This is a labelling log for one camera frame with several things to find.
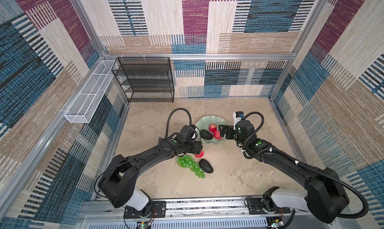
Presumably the white wire mesh basket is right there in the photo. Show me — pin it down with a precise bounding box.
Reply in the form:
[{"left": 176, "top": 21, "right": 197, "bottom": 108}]
[{"left": 65, "top": 60, "right": 115, "bottom": 124}]

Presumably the aluminium front rail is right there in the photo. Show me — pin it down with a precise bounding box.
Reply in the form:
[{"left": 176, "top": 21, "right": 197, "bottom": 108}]
[{"left": 74, "top": 195, "right": 343, "bottom": 229}]

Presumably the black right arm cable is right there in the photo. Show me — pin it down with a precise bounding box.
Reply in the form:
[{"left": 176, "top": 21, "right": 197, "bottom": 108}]
[{"left": 241, "top": 111, "right": 370, "bottom": 219}]

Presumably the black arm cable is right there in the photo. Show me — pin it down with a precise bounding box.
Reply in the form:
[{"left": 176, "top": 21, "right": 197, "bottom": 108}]
[
  {"left": 241, "top": 111, "right": 370, "bottom": 219},
  {"left": 93, "top": 108, "right": 193, "bottom": 200}
]

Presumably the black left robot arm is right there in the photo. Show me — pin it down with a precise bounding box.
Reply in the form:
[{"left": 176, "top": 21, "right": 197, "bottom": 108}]
[{"left": 98, "top": 125, "right": 203, "bottom": 217}]

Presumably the green fake grape bunch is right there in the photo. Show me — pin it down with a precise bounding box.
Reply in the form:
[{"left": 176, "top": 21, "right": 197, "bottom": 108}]
[{"left": 177, "top": 155, "right": 206, "bottom": 179}]

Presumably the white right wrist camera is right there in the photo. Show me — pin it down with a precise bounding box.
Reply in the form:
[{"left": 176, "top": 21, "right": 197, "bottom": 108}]
[{"left": 233, "top": 111, "right": 244, "bottom": 129}]

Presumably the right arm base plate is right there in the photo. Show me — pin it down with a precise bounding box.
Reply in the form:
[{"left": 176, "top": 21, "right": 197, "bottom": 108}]
[{"left": 244, "top": 197, "right": 291, "bottom": 215}]

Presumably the dark fake avocado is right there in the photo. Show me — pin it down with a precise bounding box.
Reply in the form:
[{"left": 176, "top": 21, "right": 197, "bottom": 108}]
[
  {"left": 199, "top": 159, "right": 214, "bottom": 174},
  {"left": 200, "top": 130, "right": 214, "bottom": 141}
]

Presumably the green scalloped fruit bowl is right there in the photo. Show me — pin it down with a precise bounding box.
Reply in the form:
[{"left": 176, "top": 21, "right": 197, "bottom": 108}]
[{"left": 195, "top": 116, "right": 229, "bottom": 146}]

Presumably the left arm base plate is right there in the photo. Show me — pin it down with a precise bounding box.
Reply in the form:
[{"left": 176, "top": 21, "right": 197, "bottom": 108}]
[{"left": 124, "top": 201, "right": 167, "bottom": 219}]

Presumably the red fake apple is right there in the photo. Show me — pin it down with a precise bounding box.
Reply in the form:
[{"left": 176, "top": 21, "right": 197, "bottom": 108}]
[
  {"left": 195, "top": 150, "right": 204, "bottom": 158},
  {"left": 209, "top": 124, "right": 217, "bottom": 133},
  {"left": 213, "top": 130, "right": 222, "bottom": 140}
]

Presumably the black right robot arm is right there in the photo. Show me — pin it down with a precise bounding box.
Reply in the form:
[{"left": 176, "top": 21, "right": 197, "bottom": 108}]
[{"left": 218, "top": 120, "right": 350, "bottom": 224}]

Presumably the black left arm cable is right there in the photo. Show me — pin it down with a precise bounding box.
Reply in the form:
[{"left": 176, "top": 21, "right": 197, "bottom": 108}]
[{"left": 93, "top": 108, "right": 193, "bottom": 200}]

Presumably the black wire mesh shelf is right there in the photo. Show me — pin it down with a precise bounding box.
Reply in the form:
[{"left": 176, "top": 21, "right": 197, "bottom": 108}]
[{"left": 112, "top": 57, "right": 175, "bottom": 102}]

